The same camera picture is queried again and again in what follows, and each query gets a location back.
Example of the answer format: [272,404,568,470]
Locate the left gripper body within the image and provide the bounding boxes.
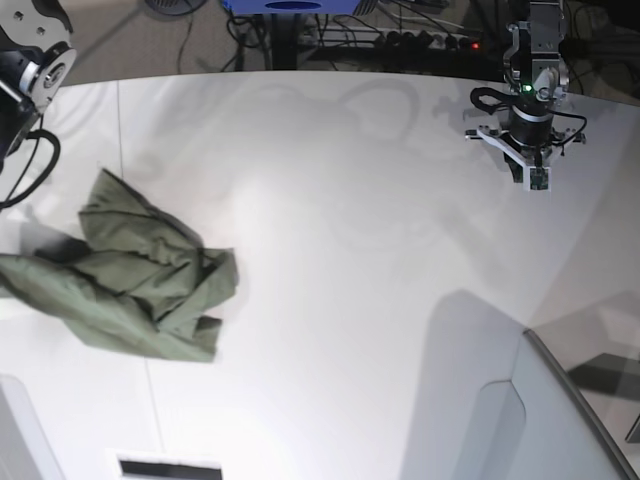
[504,97,554,149]

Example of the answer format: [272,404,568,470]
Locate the green t-shirt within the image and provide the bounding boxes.
[1,170,239,363]

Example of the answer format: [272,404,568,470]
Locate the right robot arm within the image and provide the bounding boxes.
[1,0,77,159]

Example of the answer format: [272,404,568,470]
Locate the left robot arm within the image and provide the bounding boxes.
[503,1,569,147]

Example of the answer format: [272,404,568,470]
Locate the black power strip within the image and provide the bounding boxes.
[318,26,483,53]

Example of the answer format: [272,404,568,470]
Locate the black table leg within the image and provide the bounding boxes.
[270,14,301,71]

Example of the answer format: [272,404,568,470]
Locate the blue box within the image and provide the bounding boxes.
[222,0,360,15]

